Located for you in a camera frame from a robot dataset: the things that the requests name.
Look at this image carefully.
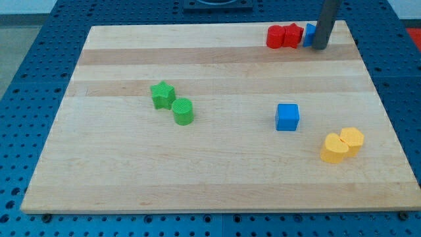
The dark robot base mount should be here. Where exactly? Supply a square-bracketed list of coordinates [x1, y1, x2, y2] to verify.
[182, 0, 254, 12]

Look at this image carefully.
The red star block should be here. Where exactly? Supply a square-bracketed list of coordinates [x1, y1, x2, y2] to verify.
[282, 23, 304, 49]

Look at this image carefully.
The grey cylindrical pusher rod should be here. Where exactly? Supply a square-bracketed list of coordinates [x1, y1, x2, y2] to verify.
[312, 0, 342, 50]

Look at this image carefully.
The light wooden board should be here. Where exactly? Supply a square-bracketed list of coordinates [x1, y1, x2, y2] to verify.
[21, 20, 420, 214]

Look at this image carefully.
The yellow heart block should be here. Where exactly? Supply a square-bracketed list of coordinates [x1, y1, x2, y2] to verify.
[320, 133, 349, 164]

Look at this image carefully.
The yellow hexagon block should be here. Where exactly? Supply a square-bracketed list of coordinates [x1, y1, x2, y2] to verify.
[339, 127, 364, 157]

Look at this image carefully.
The green cylinder block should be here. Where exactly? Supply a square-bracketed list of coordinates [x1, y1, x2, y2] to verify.
[172, 98, 194, 126]

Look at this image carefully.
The blue cube block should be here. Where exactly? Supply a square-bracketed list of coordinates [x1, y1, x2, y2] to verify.
[275, 103, 300, 131]

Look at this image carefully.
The green star block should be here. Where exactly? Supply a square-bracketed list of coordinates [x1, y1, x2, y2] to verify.
[150, 81, 176, 110]

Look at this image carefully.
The blue triangle block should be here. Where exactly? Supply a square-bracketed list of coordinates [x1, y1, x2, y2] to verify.
[303, 23, 316, 47]

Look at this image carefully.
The red cylinder block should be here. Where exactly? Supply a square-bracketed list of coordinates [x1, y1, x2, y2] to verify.
[266, 25, 285, 49]

